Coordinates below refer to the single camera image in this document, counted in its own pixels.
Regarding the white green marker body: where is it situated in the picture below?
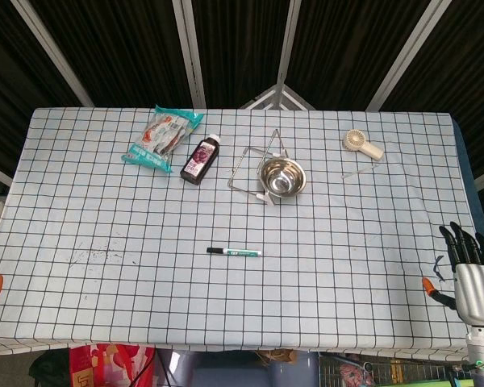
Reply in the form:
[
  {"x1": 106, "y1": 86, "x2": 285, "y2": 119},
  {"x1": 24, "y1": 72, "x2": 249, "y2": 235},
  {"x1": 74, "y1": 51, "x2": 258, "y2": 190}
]
[{"x1": 223, "y1": 248, "x2": 262, "y2": 258}]

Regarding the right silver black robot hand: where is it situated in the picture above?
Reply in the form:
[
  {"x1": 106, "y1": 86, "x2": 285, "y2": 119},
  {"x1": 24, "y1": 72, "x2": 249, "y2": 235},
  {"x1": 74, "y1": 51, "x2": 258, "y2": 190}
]
[{"x1": 422, "y1": 220, "x2": 484, "y2": 327}]

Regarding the cream fan lanyard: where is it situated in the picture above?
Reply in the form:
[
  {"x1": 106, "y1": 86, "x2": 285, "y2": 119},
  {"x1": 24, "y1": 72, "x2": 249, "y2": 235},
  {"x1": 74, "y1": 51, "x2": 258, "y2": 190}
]
[{"x1": 340, "y1": 162, "x2": 381, "y2": 179}]

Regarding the wire mesh basket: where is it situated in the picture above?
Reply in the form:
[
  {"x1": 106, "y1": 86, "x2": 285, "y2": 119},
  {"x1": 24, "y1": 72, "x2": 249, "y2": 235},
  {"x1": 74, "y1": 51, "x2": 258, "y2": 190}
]
[{"x1": 318, "y1": 352, "x2": 474, "y2": 387}]

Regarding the cream handheld fan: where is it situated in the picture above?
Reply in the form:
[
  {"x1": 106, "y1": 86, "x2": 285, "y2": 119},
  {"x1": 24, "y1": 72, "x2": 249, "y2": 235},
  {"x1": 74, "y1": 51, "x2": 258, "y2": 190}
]
[{"x1": 341, "y1": 128, "x2": 385, "y2": 162}]

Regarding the teal snack bag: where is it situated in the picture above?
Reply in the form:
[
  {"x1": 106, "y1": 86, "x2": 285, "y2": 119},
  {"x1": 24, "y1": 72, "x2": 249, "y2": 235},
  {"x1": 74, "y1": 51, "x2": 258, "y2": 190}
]
[{"x1": 123, "y1": 104, "x2": 205, "y2": 175}]

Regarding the stainless steel bowl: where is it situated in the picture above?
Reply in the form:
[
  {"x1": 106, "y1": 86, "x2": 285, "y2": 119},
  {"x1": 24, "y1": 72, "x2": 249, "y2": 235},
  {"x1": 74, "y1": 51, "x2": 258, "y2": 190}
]
[{"x1": 259, "y1": 157, "x2": 307, "y2": 199}]

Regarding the brown bottle with pink label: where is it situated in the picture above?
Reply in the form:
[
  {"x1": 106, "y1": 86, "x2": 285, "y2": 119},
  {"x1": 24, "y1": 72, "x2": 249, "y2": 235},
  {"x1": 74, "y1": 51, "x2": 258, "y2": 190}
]
[{"x1": 180, "y1": 135, "x2": 221, "y2": 187}]

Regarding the white triangular frame brace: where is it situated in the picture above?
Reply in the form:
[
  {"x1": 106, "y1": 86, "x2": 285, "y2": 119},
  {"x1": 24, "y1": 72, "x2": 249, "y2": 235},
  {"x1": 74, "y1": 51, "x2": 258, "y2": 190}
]
[{"x1": 240, "y1": 84, "x2": 316, "y2": 110}]

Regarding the white frame post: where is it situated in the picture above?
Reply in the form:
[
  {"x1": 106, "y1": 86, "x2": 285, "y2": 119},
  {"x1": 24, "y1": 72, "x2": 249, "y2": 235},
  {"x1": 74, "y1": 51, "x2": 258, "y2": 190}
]
[
  {"x1": 365, "y1": 0, "x2": 449, "y2": 112},
  {"x1": 10, "y1": 0, "x2": 96, "y2": 108},
  {"x1": 172, "y1": 0, "x2": 207, "y2": 109},
  {"x1": 275, "y1": 0, "x2": 303, "y2": 89}
]

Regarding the red patterned bag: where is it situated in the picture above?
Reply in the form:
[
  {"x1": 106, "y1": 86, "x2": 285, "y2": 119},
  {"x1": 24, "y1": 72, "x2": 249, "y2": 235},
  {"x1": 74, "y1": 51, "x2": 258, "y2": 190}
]
[{"x1": 68, "y1": 342, "x2": 156, "y2": 387}]

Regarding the blue checked tablecloth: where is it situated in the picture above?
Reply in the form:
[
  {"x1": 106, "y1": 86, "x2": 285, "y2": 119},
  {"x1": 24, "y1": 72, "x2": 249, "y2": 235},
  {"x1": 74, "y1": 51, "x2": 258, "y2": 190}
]
[{"x1": 0, "y1": 106, "x2": 484, "y2": 362}]

